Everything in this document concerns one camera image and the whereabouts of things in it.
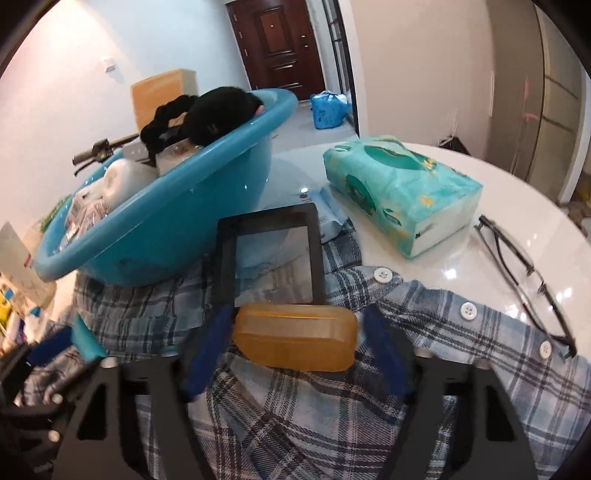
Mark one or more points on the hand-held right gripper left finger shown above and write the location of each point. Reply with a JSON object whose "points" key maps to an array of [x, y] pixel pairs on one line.
{"points": [[207, 350]]}

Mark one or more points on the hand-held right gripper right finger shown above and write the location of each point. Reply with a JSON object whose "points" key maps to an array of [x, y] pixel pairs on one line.
{"points": [[385, 355]]}

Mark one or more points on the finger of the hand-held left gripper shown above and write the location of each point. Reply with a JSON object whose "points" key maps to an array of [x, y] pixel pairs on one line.
{"points": [[46, 415], [46, 348]]}

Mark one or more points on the amber soap box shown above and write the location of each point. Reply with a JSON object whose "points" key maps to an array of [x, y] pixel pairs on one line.
{"points": [[295, 337]]}

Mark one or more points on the black framed clear case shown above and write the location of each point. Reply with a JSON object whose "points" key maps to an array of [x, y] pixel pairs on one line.
{"points": [[225, 258]]}

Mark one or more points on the blue plastic basin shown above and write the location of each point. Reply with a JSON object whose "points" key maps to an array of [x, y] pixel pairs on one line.
{"points": [[184, 207]]}

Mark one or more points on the blue wet wipes pack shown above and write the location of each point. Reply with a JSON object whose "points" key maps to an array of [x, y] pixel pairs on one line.
{"points": [[330, 214]]}

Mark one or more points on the teal tube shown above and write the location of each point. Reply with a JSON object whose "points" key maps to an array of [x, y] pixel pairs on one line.
{"points": [[87, 341]]}

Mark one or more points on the plaid shirt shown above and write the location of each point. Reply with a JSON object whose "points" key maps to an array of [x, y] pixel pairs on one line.
{"points": [[300, 415]]}

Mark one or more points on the red white medicine packs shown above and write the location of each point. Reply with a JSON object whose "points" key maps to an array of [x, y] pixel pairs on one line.
{"points": [[85, 217]]}

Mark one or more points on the black eyeglasses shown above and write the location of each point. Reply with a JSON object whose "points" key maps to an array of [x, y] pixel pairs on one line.
{"points": [[532, 271]]}

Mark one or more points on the green tissue pack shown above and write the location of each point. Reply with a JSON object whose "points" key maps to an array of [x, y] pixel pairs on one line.
{"points": [[392, 184]]}

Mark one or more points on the white plastic bottle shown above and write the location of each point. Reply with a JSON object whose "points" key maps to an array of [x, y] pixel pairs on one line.
{"points": [[124, 177]]}

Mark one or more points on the black cap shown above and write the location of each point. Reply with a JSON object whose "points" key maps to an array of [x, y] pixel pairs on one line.
{"points": [[221, 113]]}

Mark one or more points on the blue shopping bag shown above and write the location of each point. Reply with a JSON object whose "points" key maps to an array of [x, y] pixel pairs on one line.
{"points": [[328, 113]]}

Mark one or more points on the brown cardboard box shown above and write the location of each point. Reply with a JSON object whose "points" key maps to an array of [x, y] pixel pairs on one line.
{"points": [[157, 97]]}

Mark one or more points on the beige refrigerator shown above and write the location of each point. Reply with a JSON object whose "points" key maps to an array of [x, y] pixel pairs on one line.
{"points": [[554, 115]]}

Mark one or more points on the black framed glass door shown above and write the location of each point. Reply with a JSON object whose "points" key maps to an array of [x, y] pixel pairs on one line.
{"points": [[341, 55]]}

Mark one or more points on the brown entrance door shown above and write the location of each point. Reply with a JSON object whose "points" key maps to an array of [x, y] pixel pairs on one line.
{"points": [[277, 46]]}

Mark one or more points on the white light switch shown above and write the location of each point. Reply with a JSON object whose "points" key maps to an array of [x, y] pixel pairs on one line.
{"points": [[109, 64]]}

